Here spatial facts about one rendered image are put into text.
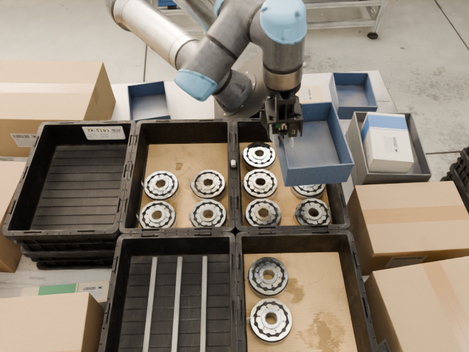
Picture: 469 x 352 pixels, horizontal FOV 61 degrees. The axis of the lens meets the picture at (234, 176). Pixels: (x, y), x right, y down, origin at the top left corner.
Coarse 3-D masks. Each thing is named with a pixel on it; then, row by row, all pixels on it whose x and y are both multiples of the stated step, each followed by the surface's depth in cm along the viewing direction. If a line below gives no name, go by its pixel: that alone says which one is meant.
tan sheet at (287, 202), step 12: (240, 144) 131; (240, 156) 128; (276, 156) 128; (240, 168) 125; (276, 168) 125; (276, 192) 120; (288, 192) 120; (324, 192) 120; (276, 204) 117; (288, 204) 117; (264, 216) 115; (288, 216) 115; (312, 216) 115
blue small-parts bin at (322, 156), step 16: (304, 112) 101; (320, 112) 101; (336, 112) 96; (304, 128) 102; (320, 128) 102; (336, 128) 96; (288, 144) 99; (304, 144) 99; (320, 144) 99; (336, 144) 97; (288, 160) 96; (304, 160) 96; (320, 160) 96; (336, 160) 96; (352, 160) 88; (288, 176) 88; (304, 176) 89; (320, 176) 90; (336, 176) 90
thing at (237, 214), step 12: (240, 120) 124; (252, 120) 124; (240, 216) 104; (348, 216) 104; (240, 228) 101; (252, 228) 101; (264, 228) 101; (276, 228) 101; (288, 228) 101; (300, 228) 101; (312, 228) 101; (324, 228) 101; (336, 228) 101
